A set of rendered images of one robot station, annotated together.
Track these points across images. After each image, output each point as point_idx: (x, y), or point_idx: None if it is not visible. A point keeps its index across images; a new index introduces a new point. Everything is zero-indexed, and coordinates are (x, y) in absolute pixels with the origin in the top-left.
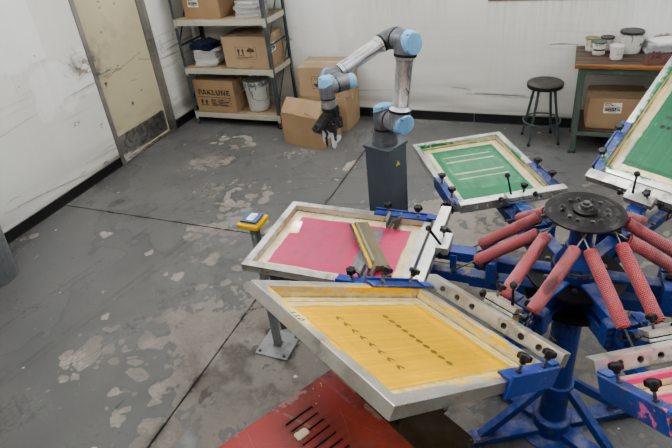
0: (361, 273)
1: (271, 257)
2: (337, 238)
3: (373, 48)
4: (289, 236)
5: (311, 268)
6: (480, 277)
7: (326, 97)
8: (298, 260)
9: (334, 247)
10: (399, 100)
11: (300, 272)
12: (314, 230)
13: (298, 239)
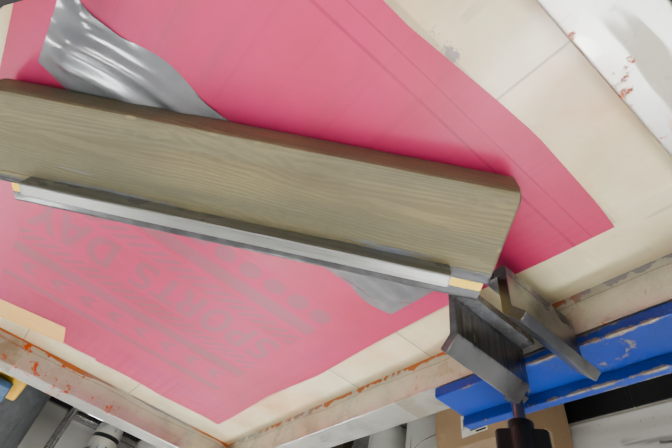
0: (505, 350)
1: (199, 412)
2: (121, 247)
3: None
4: (87, 350)
5: (302, 377)
6: None
7: None
8: (239, 382)
9: (191, 282)
10: None
11: (338, 438)
12: (50, 286)
13: (110, 340)
